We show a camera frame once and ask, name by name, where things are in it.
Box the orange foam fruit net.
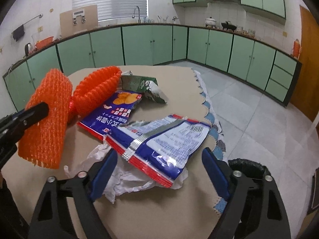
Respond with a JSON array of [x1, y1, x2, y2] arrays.
[[18, 66, 122, 169]]

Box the steel kettle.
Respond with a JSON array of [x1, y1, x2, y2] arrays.
[[24, 43, 33, 57]]

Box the orange thermos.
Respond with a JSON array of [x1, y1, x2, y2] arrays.
[[292, 39, 301, 59]]

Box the dark green white snack bag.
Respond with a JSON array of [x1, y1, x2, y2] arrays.
[[121, 72, 169, 104]]

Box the beige tablecloth with blue trim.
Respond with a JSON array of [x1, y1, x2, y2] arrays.
[[1, 65, 229, 239]]

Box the dark hanging towel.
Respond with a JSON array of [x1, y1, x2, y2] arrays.
[[12, 24, 25, 42]]

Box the cardboard sheet with picture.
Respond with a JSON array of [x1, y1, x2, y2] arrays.
[[59, 5, 98, 38]]

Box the blue biscuit snack bag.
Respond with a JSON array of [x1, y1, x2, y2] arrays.
[[77, 91, 142, 141]]

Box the crumpled white plastic bag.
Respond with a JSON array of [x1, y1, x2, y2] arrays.
[[63, 141, 189, 204]]

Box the green lower kitchen cabinets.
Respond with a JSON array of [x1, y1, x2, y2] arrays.
[[2, 24, 302, 111]]

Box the white cooking pot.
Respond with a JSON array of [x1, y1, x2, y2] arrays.
[[205, 17, 217, 29]]

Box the chrome sink faucet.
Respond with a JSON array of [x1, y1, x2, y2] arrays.
[[131, 6, 141, 23]]

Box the blue red silver wrapper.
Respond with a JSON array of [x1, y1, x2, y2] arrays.
[[105, 115, 211, 188]]

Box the black lined trash bin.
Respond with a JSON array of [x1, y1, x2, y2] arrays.
[[228, 158, 271, 180]]

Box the wall towel rail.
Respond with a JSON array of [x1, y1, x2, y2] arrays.
[[11, 14, 43, 35]]

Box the black wok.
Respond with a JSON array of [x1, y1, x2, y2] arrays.
[[221, 21, 237, 32]]

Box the wooden door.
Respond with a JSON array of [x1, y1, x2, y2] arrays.
[[290, 6, 318, 121]]

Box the orange basin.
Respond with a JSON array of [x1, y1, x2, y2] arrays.
[[35, 36, 53, 50]]

